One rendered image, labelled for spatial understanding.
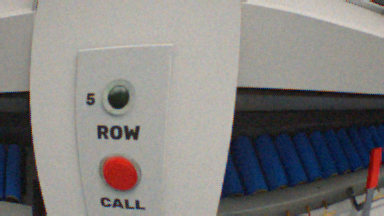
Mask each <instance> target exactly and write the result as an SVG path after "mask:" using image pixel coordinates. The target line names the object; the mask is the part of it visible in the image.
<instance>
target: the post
mask: <svg viewBox="0 0 384 216"><path fill-rule="evenodd" d="M241 1H242V0H38V1H37V6H36V7H37V8H36V13H35V15H36V16H35V21H34V29H33V39H32V50H31V68H30V105H31V126H32V137H33V145H34V152H35V158H36V166H37V170H38V177H39V181H40V187H41V190H42V196H43V199H44V204H45V207H46V212H47V215H48V216H88V214H87V209H86V203H85V197H84V191H83V185H82V178H81V171H80V166H79V158H78V148H77V133H76V83H77V68H78V52H79V50H83V49H91V48H93V49H97V48H105V47H113V46H119V47H120V46H131V45H143V44H150V45H155V44H172V45H174V46H173V51H172V58H171V71H170V83H169V96H168V110H167V122H166V136H165V147H166V149H165V160H164V170H165V172H164V183H163V185H164V193H163V199H164V203H163V211H164V212H163V216H216V211H217V207H218V204H219V200H220V194H221V188H222V181H223V179H224V175H225V168H226V161H227V154H228V150H229V146H230V139H231V131H232V123H233V116H234V108H235V99H236V84H237V77H238V62H239V48H240V44H239V41H240V29H241V27H240V23H241V19H240V17H241Z"/></svg>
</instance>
